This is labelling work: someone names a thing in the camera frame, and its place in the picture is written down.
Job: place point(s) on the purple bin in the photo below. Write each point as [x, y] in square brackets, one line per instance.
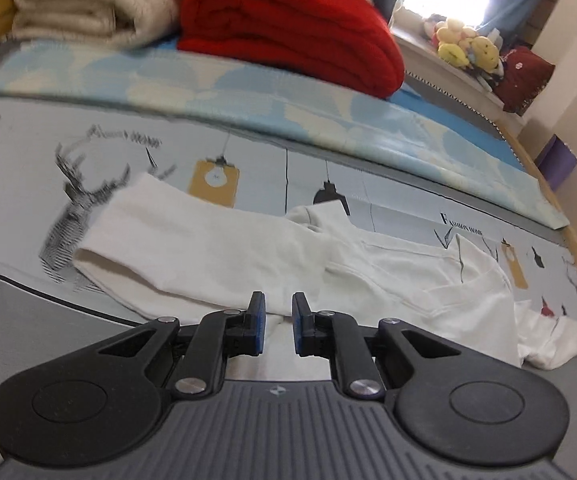
[558, 162]

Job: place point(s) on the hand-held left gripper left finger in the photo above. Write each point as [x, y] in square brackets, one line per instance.
[258, 322]

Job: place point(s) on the dark red cushion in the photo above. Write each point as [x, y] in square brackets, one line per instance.
[525, 80]

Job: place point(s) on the red folded blanket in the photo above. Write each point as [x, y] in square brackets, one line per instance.
[288, 25]

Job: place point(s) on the white shirt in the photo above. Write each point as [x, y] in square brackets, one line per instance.
[218, 255]

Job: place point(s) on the light blue patterned quilt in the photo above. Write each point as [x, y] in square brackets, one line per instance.
[268, 100]

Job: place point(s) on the round yellow plush toy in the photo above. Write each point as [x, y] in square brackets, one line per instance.
[485, 52]

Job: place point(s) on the pale yellow plush toy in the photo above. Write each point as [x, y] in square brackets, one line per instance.
[452, 29]

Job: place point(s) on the beige folded blanket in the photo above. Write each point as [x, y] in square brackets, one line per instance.
[88, 0]

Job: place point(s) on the blue mat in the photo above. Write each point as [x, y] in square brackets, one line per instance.
[468, 125]

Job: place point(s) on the yellow-green plush toy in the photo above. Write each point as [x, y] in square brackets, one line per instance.
[453, 54]

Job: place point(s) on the deer printed bed sheet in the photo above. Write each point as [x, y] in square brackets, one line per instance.
[28, 170]

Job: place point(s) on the grey mattress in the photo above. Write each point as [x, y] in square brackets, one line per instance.
[443, 92]

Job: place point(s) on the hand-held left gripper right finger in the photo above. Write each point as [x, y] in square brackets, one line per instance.
[299, 327]

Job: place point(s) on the black white patterned toy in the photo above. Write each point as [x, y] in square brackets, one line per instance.
[488, 80]

